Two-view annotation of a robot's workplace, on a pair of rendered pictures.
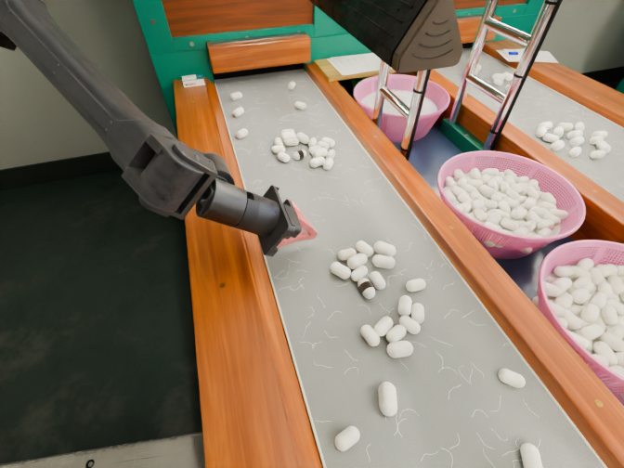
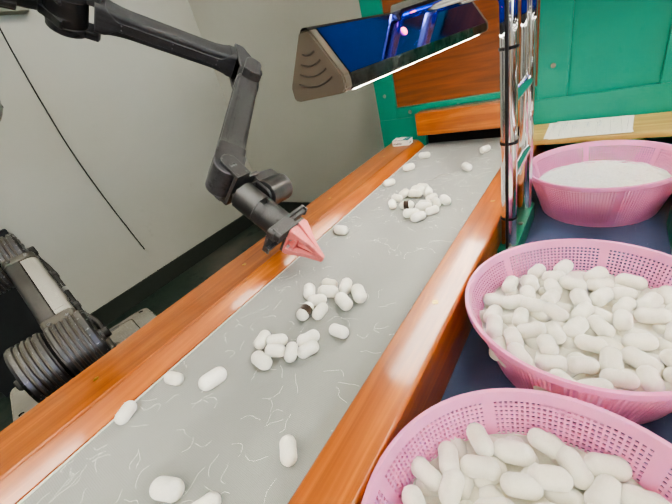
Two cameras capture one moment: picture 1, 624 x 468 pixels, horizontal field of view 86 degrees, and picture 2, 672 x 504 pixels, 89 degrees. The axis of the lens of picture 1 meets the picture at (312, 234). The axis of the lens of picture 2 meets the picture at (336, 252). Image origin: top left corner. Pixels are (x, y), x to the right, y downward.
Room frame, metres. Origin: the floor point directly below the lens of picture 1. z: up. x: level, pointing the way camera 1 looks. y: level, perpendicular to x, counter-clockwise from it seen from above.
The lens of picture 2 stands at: (0.13, -0.50, 1.08)
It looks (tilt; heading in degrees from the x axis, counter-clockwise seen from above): 29 degrees down; 60
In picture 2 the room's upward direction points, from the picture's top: 16 degrees counter-clockwise
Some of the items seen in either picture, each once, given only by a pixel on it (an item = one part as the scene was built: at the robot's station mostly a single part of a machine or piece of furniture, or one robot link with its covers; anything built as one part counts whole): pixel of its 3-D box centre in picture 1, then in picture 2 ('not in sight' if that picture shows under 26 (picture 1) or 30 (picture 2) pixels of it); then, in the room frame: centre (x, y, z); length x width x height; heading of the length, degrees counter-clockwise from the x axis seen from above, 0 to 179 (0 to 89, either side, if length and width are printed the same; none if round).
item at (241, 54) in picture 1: (260, 52); (466, 116); (1.08, 0.16, 0.83); 0.30 x 0.06 x 0.07; 108
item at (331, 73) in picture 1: (369, 64); (605, 128); (1.14, -0.18, 0.77); 0.33 x 0.15 x 0.01; 108
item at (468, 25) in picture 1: (455, 30); not in sight; (1.29, -0.49, 0.83); 0.30 x 0.06 x 0.07; 108
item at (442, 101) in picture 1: (397, 109); (598, 183); (0.93, -0.25, 0.72); 0.27 x 0.27 x 0.10
